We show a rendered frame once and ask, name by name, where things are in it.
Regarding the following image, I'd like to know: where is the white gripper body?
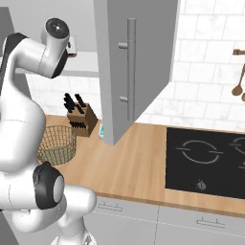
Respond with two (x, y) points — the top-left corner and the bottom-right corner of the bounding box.
(66, 35), (78, 58)

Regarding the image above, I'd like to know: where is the grey cabinet door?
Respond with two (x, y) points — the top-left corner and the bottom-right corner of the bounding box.
(93, 0), (182, 146)

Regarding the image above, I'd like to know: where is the wooden knife block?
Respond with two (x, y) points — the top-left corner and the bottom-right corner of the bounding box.
(63, 92), (100, 138)

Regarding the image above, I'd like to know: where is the teal small object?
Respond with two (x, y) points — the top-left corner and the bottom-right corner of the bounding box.
(98, 121), (106, 140)

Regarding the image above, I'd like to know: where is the wooden hanging spoon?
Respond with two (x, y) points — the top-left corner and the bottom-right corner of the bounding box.
(231, 62), (245, 98)

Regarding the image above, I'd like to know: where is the black hob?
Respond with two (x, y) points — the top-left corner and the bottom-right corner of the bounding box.
(165, 126), (245, 201)

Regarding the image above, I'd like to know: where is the grey drawer front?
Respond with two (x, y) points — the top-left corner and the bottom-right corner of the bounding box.
(155, 205), (245, 245)
(83, 195), (161, 245)

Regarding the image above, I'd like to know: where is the grey wall cabinet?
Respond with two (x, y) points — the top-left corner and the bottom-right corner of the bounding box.
(9, 0), (100, 78)

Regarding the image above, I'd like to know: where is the grey bar door handle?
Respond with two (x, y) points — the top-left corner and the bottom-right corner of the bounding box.
(118, 17), (138, 122)

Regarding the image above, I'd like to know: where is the wire basket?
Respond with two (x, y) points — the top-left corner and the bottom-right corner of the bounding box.
(37, 124), (78, 167)

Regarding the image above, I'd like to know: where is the grey drawer handle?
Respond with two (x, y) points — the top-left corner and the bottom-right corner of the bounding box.
(196, 217), (227, 229)
(97, 202), (123, 212)

